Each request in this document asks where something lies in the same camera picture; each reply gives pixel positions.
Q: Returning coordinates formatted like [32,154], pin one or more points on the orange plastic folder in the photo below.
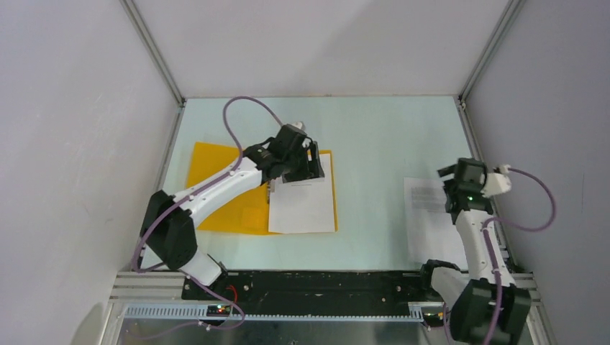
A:
[236,202]

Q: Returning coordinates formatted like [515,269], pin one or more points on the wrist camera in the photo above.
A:
[299,125]
[496,182]

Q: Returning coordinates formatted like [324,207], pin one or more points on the controller board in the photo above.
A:
[218,311]
[436,320]

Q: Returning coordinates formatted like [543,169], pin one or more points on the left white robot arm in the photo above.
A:
[170,222]

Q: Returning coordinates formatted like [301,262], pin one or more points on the printed paper sheet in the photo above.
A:
[429,228]
[305,207]

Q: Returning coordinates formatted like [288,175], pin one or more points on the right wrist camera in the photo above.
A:
[496,182]

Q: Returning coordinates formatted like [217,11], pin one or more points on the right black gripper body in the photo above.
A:
[448,187]

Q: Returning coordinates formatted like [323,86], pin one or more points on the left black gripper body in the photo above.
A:
[296,163]

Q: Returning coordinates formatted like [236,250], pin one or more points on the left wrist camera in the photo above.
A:
[299,125]

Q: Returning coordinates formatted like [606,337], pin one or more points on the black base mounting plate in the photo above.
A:
[324,293]

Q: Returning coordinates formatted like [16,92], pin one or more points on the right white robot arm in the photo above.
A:
[483,305]

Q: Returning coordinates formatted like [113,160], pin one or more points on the aluminium frame rail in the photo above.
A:
[166,288]

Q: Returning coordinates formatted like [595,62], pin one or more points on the left controller board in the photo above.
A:
[218,311]

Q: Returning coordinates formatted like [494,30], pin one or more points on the right controller board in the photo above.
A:
[436,320]

